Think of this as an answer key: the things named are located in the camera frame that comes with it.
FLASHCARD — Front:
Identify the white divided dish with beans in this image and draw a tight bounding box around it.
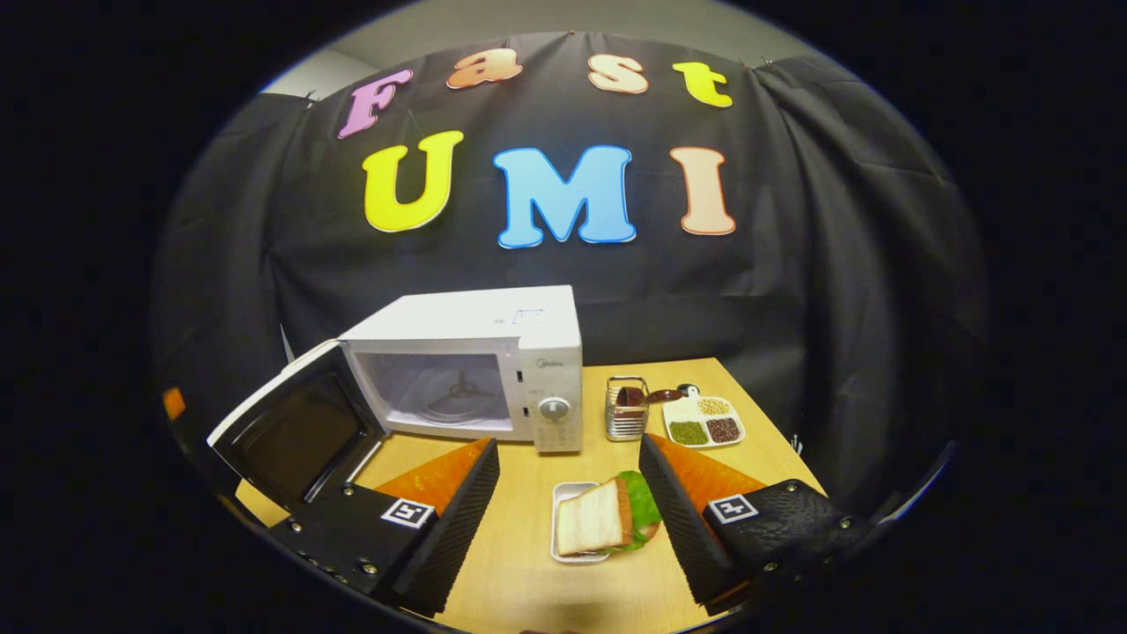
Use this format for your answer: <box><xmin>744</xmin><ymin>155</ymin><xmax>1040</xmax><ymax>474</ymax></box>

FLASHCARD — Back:
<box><xmin>662</xmin><ymin>385</ymin><xmax>747</xmax><ymax>449</ymax></box>

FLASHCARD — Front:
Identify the metal wire basket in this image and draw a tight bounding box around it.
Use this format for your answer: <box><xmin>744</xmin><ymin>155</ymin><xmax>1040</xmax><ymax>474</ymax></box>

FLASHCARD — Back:
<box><xmin>605</xmin><ymin>376</ymin><xmax>651</xmax><ymax>442</ymax></box>

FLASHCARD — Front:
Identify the white microwave oven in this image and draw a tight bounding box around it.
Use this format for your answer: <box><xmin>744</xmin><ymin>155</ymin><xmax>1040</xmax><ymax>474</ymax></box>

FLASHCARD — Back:
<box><xmin>207</xmin><ymin>284</ymin><xmax>585</xmax><ymax>513</ymax></box>

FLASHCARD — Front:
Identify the white rectangular tray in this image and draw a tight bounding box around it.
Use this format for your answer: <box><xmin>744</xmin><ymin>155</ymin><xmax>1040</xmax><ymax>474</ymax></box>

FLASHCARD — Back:
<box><xmin>551</xmin><ymin>481</ymin><xmax>617</xmax><ymax>564</ymax></box>

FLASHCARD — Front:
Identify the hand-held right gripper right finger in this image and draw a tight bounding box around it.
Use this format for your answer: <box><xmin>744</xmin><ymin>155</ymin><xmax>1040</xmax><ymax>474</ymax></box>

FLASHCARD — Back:
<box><xmin>638</xmin><ymin>433</ymin><xmax>881</xmax><ymax>617</ymax></box>

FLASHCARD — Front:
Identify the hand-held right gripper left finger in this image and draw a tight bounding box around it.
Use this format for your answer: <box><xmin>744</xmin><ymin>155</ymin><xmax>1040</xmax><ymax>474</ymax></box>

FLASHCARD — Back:
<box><xmin>269</xmin><ymin>438</ymin><xmax>501</xmax><ymax>617</ymax></box>

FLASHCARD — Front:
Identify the toast sandwich with lettuce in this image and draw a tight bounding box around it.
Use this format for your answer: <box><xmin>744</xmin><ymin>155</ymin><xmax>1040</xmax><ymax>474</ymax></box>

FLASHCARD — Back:
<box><xmin>556</xmin><ymin>470</ymin><xmax>663</xmax><ymax>557</ymax></box>

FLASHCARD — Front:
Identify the brown spoon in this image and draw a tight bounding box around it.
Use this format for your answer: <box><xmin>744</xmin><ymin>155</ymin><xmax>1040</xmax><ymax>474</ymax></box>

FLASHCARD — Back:
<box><xmin>616</xmin><ymin>386</ymin><xmax>686</xmax><ymax>408</ymax></box>

